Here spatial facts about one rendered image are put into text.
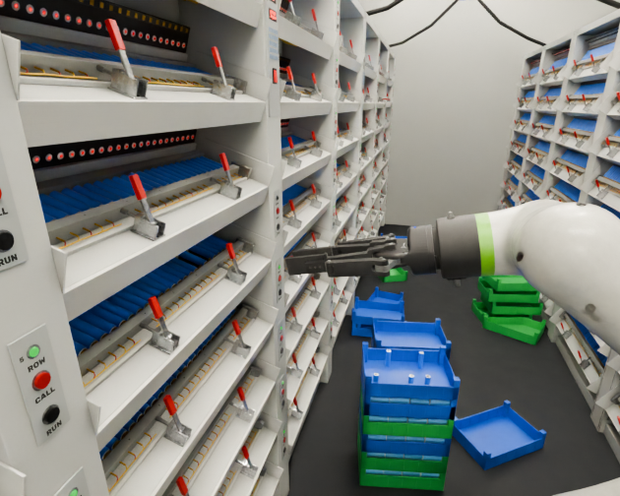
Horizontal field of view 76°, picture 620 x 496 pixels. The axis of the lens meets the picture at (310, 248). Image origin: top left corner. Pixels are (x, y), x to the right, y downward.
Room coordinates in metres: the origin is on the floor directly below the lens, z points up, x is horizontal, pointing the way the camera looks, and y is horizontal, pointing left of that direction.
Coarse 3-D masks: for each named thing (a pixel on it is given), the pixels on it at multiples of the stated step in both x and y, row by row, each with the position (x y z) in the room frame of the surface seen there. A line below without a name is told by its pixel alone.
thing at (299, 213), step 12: (300, 180) 1.67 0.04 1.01; (312, 180) 1.66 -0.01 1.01; (288, 192) 1.50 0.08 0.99; (300, 192) 1.55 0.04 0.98; (312, 192) 1.61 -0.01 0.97; (324, 192) 1.64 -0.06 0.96; (288, 204) 1.35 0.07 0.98; (300, 204) 1.43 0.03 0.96; (312, 204) 1.48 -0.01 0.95; (324, 204) 1.55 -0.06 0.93; (288, 216) 1.31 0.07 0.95; (300, 216) 1.34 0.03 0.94; (312, 216) 1.38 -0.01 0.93; (288, 228) 1.20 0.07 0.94; (300, 228) 1.23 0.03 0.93; (288, 240) 1.11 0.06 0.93
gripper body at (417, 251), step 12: (408, 228) 0.58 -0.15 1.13; (420, 228) 0.57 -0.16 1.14; (408, 240) 0.55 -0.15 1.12; (420, 240) 0.55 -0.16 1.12; (432, 240) 0.54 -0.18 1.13; (384, 252) 0.56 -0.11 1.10; (396, 252) 0.56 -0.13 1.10; (408, 252) 0.54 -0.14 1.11; (420, 252) 0.54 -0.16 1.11; (432, 252) 0.53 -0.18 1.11; (408, 264) 0.54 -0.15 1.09; (420, 264) 0.54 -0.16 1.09; (432, 264) 0.53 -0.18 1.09
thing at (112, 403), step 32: (256, 256) 0.95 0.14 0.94; (224, 288) 0.77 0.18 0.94; (192, 320) 0.64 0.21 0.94; (128, 352) 0.52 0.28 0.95; (160, 352) 0.54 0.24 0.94; (192, 352) 0.61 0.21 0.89; (128, 384) 0.47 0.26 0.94; (160, 384) 0.52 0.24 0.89; (96, 416) 0.38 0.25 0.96; (128, 416) 0.44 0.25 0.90
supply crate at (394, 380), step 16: (368, 352) 1.27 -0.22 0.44; (384, 352) 1.26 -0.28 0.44; (400, 352) 1.26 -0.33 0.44; (416, 352) 1.25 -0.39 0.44; (432, 352) 1.25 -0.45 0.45; (368, 368) 1.21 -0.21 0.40; (384, 368) 1.21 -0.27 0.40; (400, 368) 1.21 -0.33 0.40; (416, 368) 1.21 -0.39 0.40; (432, 368) 1.21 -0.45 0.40; (448, 368) 1.17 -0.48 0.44; (368, 384) 1.07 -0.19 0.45; (384, 384) 1.07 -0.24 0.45; (400, 384) 1.06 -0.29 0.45; (416, 384) 1.06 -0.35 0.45; (432, 384) 1.13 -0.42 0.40; (448, 384) 1.13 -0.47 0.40; (448, 400) 1.05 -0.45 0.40
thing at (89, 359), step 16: (224, 256) 0.86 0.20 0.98; (240, 256) 0.91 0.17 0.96; (208, 272) 0.78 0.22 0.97; (176, 288) 0.68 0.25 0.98; (192, 288) 0.72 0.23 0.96; (160, 304) 0.63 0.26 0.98; (176, 304) 0.66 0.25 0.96; (128, 320) 0.56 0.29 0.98; (144, 320) 0.58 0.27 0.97; (112, 336) 0.52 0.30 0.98; (128, 336) 0.54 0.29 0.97; (96, 352) 0.48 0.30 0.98; (112, 352) 0.51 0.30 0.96; (80, 368) 0.45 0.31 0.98
